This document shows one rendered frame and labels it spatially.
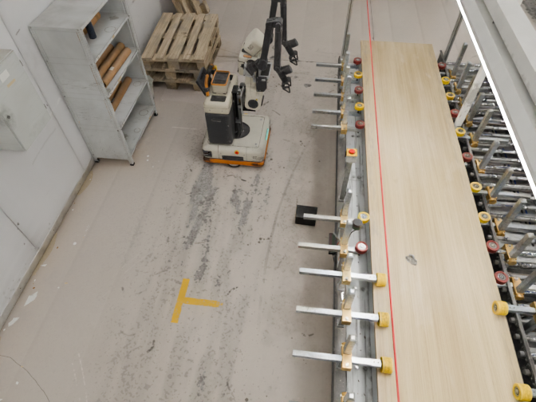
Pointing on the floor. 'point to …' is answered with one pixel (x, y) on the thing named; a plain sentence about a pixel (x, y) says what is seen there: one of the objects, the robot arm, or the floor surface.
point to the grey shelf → (120, 139)
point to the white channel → (499, 8)
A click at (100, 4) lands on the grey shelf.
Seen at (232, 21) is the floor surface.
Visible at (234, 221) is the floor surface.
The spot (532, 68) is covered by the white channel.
